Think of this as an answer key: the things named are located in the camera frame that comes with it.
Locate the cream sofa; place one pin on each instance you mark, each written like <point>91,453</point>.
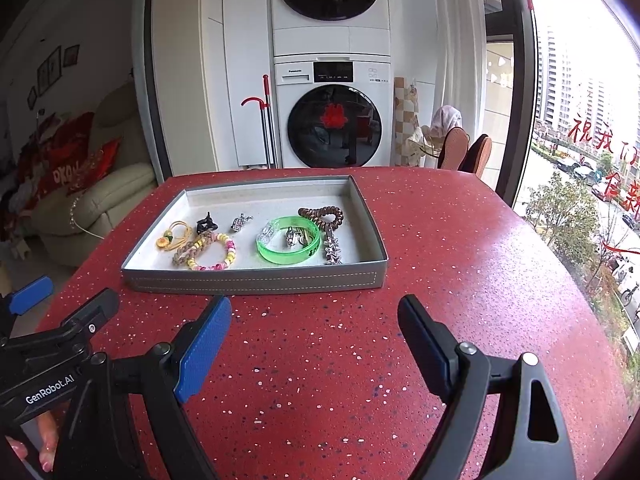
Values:
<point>115,190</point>

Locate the red cushion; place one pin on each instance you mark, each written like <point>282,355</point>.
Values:
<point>75,160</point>

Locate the checkered bag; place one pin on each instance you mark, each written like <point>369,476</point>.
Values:
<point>406,115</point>

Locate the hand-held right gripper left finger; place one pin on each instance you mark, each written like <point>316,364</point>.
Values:
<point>205,350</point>

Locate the person's left hand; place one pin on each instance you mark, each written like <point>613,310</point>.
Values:
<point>48,440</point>

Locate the white washing machine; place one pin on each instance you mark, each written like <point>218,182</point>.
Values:
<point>332,120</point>

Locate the silver star hair clip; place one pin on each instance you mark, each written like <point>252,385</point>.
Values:
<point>332,252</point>

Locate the white towel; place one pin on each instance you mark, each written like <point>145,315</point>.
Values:
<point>446,120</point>

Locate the orange chair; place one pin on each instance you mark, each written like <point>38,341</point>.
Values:
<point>477,155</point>
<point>452,150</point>

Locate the red window decal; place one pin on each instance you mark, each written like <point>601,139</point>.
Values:
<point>605,150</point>

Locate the small silver brooch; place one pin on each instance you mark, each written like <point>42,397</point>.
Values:
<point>295,236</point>

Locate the black hair clip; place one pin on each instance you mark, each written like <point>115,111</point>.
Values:
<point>205,225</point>

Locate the wall picture frames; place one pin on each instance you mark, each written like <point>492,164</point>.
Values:
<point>50,70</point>

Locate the silver metal hair clip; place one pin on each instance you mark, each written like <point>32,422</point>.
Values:
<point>240,222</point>

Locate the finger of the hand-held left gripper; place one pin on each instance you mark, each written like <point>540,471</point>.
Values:
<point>90,310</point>
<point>30,292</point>

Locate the green translucent bangle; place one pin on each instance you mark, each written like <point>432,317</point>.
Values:
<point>280,259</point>

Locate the beige wrapped bouquet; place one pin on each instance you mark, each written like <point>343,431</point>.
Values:
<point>425,147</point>

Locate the grey jewelry tray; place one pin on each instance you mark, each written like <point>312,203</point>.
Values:
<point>250,280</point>

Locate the white dryer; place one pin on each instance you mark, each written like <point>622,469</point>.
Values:
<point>330,5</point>

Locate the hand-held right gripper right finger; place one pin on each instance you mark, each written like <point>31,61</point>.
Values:
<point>425,340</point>

